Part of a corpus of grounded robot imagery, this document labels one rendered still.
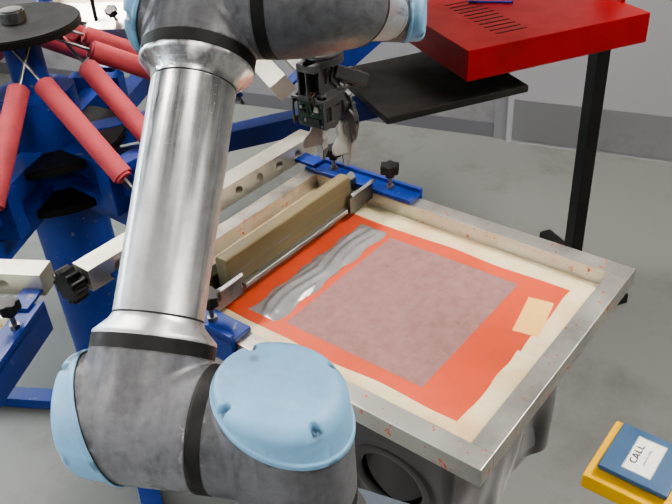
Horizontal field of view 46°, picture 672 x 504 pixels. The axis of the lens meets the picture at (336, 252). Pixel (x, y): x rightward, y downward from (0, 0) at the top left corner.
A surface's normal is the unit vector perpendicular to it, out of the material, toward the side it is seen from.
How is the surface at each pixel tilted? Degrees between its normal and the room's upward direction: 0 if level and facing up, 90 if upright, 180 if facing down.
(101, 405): 39
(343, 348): 0
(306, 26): 97
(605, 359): 0
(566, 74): 90
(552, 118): 90
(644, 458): 0
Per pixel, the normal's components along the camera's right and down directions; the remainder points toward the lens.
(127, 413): -0.13, -0.27
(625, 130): -0.40, 0.54
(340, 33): 0.55, 0.70
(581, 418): -0.06, -0.82
